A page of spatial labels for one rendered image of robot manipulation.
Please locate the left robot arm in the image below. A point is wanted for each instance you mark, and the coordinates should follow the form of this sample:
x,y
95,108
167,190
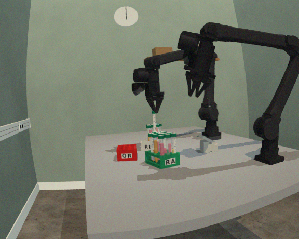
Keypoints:
x,y
264,127

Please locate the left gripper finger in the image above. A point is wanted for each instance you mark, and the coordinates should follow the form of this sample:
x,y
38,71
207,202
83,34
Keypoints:
x,y
205,85
194,84

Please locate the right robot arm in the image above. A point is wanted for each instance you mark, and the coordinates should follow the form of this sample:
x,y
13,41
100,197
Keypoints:
x,y
149,74

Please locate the red block with round holes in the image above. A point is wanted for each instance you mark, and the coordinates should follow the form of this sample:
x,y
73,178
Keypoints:
x,y
127,152

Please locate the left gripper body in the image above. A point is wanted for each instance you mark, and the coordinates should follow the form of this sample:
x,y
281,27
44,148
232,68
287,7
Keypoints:
x,y
201,69

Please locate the test tube with green cap and pink liquid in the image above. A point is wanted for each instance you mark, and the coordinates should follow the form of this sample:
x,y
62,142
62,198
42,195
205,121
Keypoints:
x,y
161,144

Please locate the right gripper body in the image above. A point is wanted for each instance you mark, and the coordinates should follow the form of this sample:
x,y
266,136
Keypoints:
x,y
151,94

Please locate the green tube rack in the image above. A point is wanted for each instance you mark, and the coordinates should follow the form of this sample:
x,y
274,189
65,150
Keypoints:
x,y
167,160

